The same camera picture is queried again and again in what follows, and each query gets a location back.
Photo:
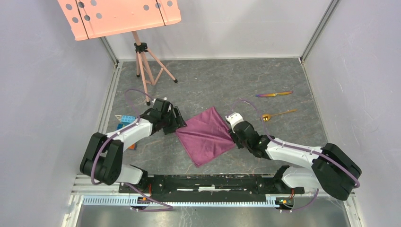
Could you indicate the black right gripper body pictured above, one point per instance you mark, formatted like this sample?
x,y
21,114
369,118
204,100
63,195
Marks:
x,y
239,144

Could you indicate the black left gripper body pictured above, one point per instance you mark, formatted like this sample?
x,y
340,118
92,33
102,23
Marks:
x,y
169,124

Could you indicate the magenta satin napkin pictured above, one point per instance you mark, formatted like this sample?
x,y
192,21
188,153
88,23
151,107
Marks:
x,y
205,137

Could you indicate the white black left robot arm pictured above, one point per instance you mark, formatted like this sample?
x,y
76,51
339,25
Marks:
x,y
102,160

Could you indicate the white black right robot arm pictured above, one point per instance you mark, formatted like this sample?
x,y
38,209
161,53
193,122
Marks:
x,y
327,168

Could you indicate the gold spoon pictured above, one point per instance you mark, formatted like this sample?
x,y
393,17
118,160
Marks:
x,y
266,117

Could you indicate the colourful toy block set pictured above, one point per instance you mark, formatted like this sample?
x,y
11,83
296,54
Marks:
x,y
124,120

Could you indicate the iridescent rainbow knife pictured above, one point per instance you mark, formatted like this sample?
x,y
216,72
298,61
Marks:
x,y
274,94

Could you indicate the pink music stand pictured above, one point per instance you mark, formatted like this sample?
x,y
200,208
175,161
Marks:
x,y
91,19

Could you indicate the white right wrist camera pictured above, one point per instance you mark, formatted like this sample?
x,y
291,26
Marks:
x,y
234,119

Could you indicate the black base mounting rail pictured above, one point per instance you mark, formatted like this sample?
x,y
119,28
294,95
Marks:
x,y
214,188

